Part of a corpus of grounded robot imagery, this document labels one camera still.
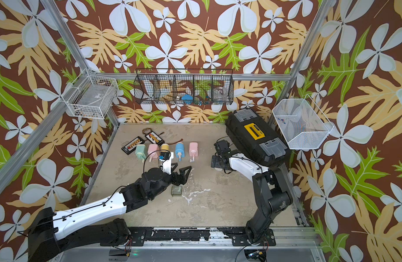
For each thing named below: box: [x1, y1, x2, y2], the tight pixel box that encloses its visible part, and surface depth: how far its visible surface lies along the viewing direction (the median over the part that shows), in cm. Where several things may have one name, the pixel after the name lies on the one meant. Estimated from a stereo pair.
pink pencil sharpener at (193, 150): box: [188, 141, 199, 163], surface depth 100 cm
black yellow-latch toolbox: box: [225, 108, 291, 169], surface depth 93 cm
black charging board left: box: [121, 135, 145, 156], surface depth 108 cm
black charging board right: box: [144, 130, 165, 147], surface depth 113 cm
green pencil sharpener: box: [135, 144, 148, 163], surface depth 99 cm
